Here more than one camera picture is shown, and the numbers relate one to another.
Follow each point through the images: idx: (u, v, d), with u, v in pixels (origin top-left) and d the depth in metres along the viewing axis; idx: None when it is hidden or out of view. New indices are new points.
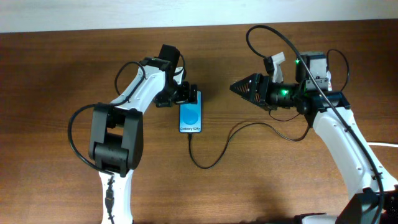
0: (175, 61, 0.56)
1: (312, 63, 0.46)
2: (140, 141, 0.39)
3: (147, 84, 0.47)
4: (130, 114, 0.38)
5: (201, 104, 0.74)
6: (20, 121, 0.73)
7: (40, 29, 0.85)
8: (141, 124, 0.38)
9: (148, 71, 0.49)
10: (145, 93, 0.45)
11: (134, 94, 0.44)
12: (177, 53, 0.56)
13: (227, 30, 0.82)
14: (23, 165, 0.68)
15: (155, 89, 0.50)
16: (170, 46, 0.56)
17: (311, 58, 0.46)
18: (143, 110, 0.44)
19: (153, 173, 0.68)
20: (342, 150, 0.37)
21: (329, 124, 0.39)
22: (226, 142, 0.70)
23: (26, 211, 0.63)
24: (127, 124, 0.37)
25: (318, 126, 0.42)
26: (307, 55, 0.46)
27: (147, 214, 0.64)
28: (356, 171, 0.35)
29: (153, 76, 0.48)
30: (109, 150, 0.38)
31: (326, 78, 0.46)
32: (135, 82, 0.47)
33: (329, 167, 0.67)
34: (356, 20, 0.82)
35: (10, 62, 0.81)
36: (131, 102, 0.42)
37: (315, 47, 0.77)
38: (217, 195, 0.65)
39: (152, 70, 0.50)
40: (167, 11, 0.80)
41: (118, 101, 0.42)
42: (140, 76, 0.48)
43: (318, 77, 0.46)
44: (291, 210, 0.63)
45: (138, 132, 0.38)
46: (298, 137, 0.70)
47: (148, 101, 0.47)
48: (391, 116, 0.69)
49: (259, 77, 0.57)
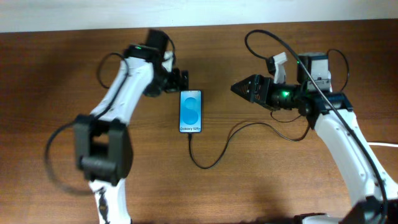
0: (163, 46, 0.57)
1: (314, 63, 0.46)
2: (129, 148, 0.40)
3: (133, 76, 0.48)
4: (114, 124, 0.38)
5: (201, 104, 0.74)
6: (20, 121, 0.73)
7: (40, 29, 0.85)
8: (125, 132, 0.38)
9: (132, 66, 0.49)
10: (130, 93, 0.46)
11: (119, 98, 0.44)
12: (163, 37, 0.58)
13: (227, 30, 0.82)
14: (23, 166, 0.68)
15: (142, 86, 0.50)
16: (158, 32, 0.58)
17: (313, 58, 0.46)
18: (129, 113, 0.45)
19: (154, 173, 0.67)
20: (344, 154, 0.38)
21: (331, 127, 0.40)
22: (226, 142, 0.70)
23: (25, 211, 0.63)
24: (109, 135, 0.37)
25: (319, 127, 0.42)
26: (308, 56, 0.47)
27: (148, 214, 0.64)
28: (359, 178, 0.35)
29: (137, 72, 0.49)
30: (96, 162, 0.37)
31: (328, 79, 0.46)
32: (119, 81, 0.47)
33: (329, 167, 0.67)
34: (357, 20, 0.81)
35: (10, 63, 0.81)
36: (114, 111, 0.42)
37: (315, 48, 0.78)
38: (217, 195, 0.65)
39: (137, 63, 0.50)
40: (167, 11, 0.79)
41: (103, 107, 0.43)
42: (124, 71, 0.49)
43: (320, 78, 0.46)
44: (291, 210, 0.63)
45: (123, 142, 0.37)
46: (298, 137, 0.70)
47: (134, 101, 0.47)
48: (391, 116, 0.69)
49: (260, 78, 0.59)
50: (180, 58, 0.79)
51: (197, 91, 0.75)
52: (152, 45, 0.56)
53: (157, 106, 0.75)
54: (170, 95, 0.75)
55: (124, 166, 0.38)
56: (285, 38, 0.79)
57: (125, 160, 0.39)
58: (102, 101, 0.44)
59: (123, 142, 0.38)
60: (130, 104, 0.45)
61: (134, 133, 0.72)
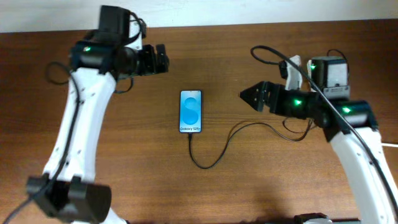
0: (124, 22, 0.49)
1: (330, 68, 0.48)
2: (101, 196, 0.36)
3: (94, 74, 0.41)
4: (75, 187, 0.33)
5: (201, 104, 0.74)
6: (20, 122, 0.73)
7: (33, 28, 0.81)
8: (90, 188, 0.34)
9: (84, 83, 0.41)
10: (89, 125, 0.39)
11: (76, 140, 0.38)
12: (118, 10, 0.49)
13: (227, 30, 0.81)
14: (24, 167, 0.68)
15: (106, 102, 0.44)
16: (111, 7, 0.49)
17: (329, 63, 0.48)
18: (91, 152, 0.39)
19: (154, 173, 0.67)
20: (361, 183, 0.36)
21: (352, 152, 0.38)
22: (226, 142, 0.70)
23: (28, 210, 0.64)
24: (73, 201, 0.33)
25: (337, 145, 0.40)
26: (325, 60, 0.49)
27: (148, 214, 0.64)
28: (376, 216, 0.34)
29: (92, 91, 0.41)
30: (70, 218, 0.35)
31: (346, 86, 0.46)
32: (70, 114, 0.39)
33: (329, 166, 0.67)
34: (358, 20, 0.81)
35: (7, 62, 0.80)
36: (71, 163, 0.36)
37: (314, 49, 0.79)
38: (217, 195, 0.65)
39: (91, 76, 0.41)
40: (167, 11, 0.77)
41: (58, 158, 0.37)
42: (74, 92, 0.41)
43: (337, 84, 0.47)
44: (292, 210, 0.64)
45: (89, 202, 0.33)
46: (298, 136, 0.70)
47: (99, 127, 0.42)
48: (390, 116, 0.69)
49: (270, 85, 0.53)
50: (180, 59, 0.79)
51: (197, 91, 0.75)
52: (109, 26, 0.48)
53: (156, 105, 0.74)
54: (170, 94, 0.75)
55: (101, 213, 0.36)
56: (283, 39, 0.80)
57: (101, 204, 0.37)
58: (54, 148, 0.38)
59: (91, 198, 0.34)
60: (91, 139, 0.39)
61: (134, 133, 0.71)
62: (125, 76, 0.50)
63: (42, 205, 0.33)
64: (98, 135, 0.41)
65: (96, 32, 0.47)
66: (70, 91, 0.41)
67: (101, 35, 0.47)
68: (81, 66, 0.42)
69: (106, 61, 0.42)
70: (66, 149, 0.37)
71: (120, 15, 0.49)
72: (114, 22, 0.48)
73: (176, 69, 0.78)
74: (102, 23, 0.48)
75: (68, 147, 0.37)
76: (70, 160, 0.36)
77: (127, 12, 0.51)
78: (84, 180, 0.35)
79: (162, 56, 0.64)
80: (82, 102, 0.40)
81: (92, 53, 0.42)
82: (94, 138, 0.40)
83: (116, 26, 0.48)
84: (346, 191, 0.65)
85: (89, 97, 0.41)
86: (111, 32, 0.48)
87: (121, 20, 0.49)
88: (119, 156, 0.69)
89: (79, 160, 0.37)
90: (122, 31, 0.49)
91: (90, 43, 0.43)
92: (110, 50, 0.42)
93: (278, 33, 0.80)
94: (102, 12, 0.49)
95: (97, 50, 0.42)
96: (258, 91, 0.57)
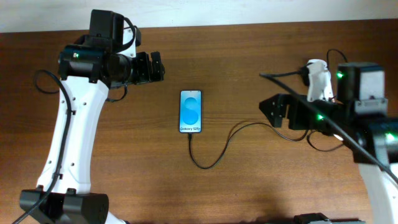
0: (115, 27, 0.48)
1: (363, 76, 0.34)
2: (99, 203, 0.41)
3: (85, 83, 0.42)
4: (69, 200, 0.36)
5: (201, 104, 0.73)
6: (21, 123, 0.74)
7: (35, 29, 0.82)
8: (86, 199, 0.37)
9: (74, 93, 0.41)
10: (81, 136, 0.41)
11: (68, 154, 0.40)
12: (109, 13, 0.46)
13: (227, 30, 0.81)
14: (27, 167, 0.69)
15: (100, 108, 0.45)
16: (101, 11, 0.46)
17: (362, 70, 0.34)
18: (85, 160, 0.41)
19: (154, 173, 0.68)
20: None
21: (387, 193, 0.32)
22: (226, 142, 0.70)
23: None
24: (69, 212, 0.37)
25: (368, 177, 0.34)
26: (356, 66, 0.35)
27: (149, 214, 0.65)
28: None
29: (83, 101, 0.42)
30: None
31: (383, 99, 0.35)
32: (62, 125, 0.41)
33: (329, 166, 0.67)
34: (358, 20, 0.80)
35: (8, 63, 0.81)
36: (65, 177, 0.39)
37: (314, 49, 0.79)
38: (217, 195, 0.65)
39: (82, 85, 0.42)
40: (168, 11, 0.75)
41: (52, 170, 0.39)
42: (65, 101, 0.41)
43: (373, 96, 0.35)
44: (291, 210, 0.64)
45: (84, 213, 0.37)
46: (298, 137, 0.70)
47: (93, 134, 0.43)
48: None
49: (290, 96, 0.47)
50: (181, 59, 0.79)
51: (197, 91, 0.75)
52: (99, 32, 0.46)
53: (157, 106, 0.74)
54: (170, 94, 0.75)
55: (99, 218, 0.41)
56: (283, 39, 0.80)
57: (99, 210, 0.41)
58: (48, 160, 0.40)
59: (86, 210, 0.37)
60: (84, 150, 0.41)
61: (134, 133, 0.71)
62: (119, 84, 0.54)
63: (42, 214, 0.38)
64: (92, 144, 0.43)
65: (86, 35, 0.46)
66: (61, 100, 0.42)
67: (91, 38, 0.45)
68: (69, 75, 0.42)
69: (96, 69, 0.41)
70: (59, 162, 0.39)
71: (111, 17, 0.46)
72: (104, 25, 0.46)
73: (177, 69, 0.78)
74: (93, 28, 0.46)
75: (61, 160, 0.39)
76: (63, 173, 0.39)
77: (119, 17, 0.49)
78: (79, 193, 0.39)
79: (157, 63, 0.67)
80: (73, 112, 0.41)
81: (81, 59, 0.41)
82: (87, 148, 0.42)
83: (106, 28, 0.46)
84: (346, 191, 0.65)
85: (80, 107, 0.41)
86: (101, 35, 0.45)
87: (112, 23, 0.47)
88: (119, 157, 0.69)
89: (73, 173, 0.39)
90: (113, 35, 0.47)
91: (78, 47, 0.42)
92: (100, 56, 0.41)
93: (278, 33, 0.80)
94: (93, 15, 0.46)
95: (86, 55, 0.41)
96: (274, 104, 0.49)
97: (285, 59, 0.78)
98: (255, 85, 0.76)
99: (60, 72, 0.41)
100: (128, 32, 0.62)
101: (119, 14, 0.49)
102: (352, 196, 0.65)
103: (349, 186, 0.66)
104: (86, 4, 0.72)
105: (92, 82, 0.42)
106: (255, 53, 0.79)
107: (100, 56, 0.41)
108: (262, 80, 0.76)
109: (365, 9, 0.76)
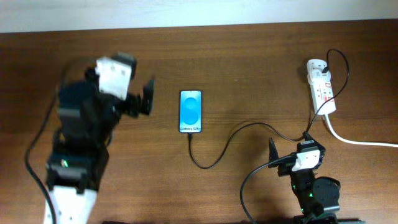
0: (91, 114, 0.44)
1: (324, 210, 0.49)
2: None
3: (72, 198, 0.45)
4: None
5: (201, 104, 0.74)
6: (20, 123, 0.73)
7: (35, 29, 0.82)
8: None
9: (60, 209, 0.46)
10: None
11: None
12: (80, 107, 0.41)
13: (227, 31, 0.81)
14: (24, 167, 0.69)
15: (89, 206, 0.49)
16: (71, 104, 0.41)
17: (324, 208, 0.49)
18: None
19: (153, 173, 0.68)
20: None
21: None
22: (226, 142, 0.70)
23: (25, 211, 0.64)
24: None
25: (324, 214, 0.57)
26: (321, 204, 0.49)
27: (147, 214, 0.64)
28: None
29: (69, 216, 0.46)
30: None
31: (330, 214, 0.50)
32: None
33: (329, 167, 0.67)
34: (357, 22, 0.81)
35: (7, 63, 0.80)
36: None
37: (313, 49, 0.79)
38: (217, 195, 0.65)
39: (67, 198, 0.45)
40: (167, 11, 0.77)
41: None
42: (51, 215, 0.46)
43: (325, 214, 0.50)
44: (292, 210, 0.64)
45: None
46: (298, 136, 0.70)
47: None
48: (388, 116, 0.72)
49: (277, 161, 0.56)
50: (181, 58, 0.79)
51: (197, 91, 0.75)
52: (77, 127, 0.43)
53: (156, 106, 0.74)
54: (170, 94, 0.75)
55: None
56: (283, 39, 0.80)
57: None
58: None
59: None
60: None
61: (134, 133, 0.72)
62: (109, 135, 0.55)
63: None
64: None
65: (66, 130, 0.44)
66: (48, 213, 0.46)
67: (71, 134, 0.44)
68: (56, 183, 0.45)
69: (84, 177, 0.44)
70: None
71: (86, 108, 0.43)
72: (79, 122, 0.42)
73: (177, 69, 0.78)
74: (69, 124, 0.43)
75: None
76: None
77: (91, 94, 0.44)
78: None
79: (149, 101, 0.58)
80: None
81: (71, 167, 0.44)
82: None
83: (83, 125, 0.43)
84: (346, 191, 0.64)
85: (66, 221, 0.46)
86: (80, 132, 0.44)
87: (87, 112, 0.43)
88: (119, 156, 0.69)
89: None
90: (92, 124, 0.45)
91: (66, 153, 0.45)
92: (87, 162, 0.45)
93: (278, 33, 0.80)
94: (62, 112, 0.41)
95: (75, 163, 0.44)
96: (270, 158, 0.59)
97: (285, 59, 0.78)
98: (255, 85, 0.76)
99: (49, 181, 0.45)
100: (114, 71, 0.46)
101: (91, 96, 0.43)
102: (352, 196, 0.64)
103: (350, 186, 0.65)
104: (86, 5, 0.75)
105: (79, 193, 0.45)
106: (255, 53, 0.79)
107: (89, 163, 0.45)
108: (262, 80, 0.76)
109: (362, 10, 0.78)
